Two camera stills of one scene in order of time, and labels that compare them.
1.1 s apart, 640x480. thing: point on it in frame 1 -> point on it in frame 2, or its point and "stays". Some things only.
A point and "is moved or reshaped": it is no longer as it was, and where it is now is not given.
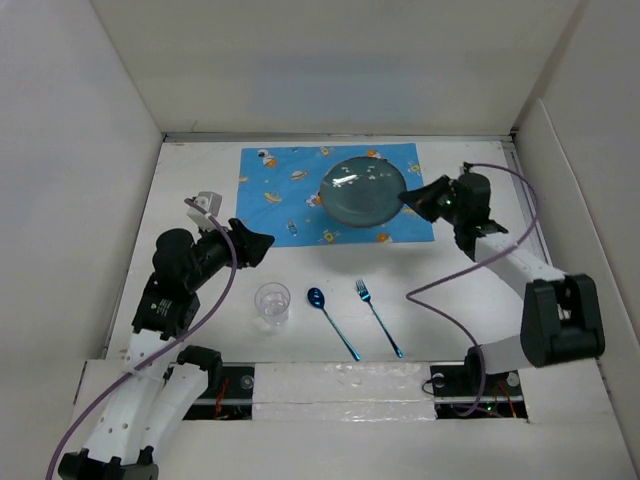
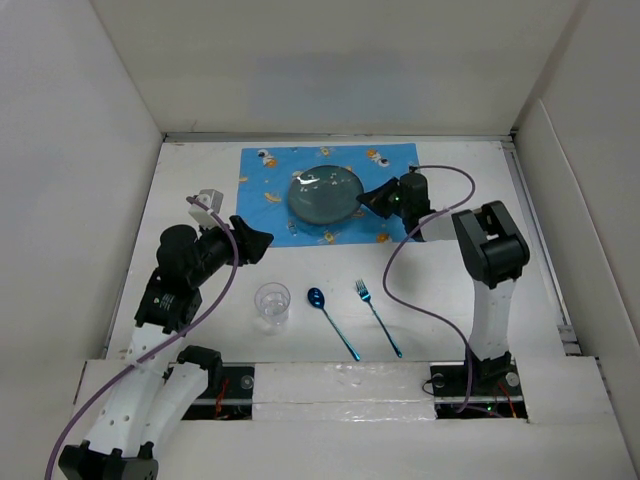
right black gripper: (422, 198) -> (374, 199)
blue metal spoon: (316, 297) stays
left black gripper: (250, 245) stays
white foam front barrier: (346, 392) stays
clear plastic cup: (273, 299) stays
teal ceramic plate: (362, 192) is moved or reshaped
